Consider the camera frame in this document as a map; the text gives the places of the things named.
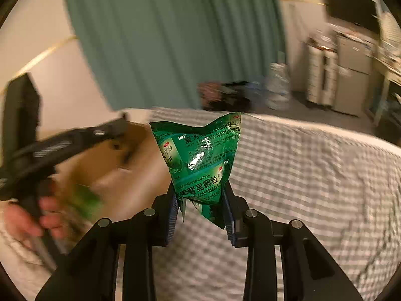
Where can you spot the green foil packet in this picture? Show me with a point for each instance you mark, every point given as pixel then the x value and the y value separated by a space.
pixel 200 160

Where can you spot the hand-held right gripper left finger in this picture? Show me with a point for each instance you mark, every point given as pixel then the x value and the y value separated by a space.
pixel 172 218

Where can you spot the grey mini fridge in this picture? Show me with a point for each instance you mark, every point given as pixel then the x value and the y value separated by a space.
pixel 352 75

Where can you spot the black wall television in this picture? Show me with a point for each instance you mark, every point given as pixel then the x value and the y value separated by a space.
pixel 351 6

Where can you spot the person's left hand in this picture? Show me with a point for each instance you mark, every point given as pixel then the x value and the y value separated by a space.
pixel 28 222

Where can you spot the water bottle pack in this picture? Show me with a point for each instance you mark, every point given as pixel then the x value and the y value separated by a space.
pixel 278 86

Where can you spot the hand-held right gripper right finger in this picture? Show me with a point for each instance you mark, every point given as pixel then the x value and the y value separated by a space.
pixel 229 222

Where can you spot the checked bed blanket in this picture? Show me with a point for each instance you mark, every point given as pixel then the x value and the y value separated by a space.
pixel 297 178

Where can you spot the brown cardboard box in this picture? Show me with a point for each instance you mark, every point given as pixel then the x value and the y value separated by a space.
pixel 137 166

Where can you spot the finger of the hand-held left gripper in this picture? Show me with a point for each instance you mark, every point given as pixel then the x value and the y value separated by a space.
pixel 103 131

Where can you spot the blurred green packet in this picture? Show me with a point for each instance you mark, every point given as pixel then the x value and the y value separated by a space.
pixel 86 202

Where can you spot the wide green curtain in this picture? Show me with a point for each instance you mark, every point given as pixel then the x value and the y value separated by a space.
pixel 175 37

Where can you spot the white suitcase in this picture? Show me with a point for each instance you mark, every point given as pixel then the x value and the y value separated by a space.
pixel 321 69

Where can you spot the patterned small bag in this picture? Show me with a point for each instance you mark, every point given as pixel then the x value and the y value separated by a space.
pixel 210 95

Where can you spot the cluttered dressing desk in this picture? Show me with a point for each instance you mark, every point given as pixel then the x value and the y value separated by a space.
pixel 388 72

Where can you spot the dark bag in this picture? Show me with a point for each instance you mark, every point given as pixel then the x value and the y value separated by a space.
pixel 236 97

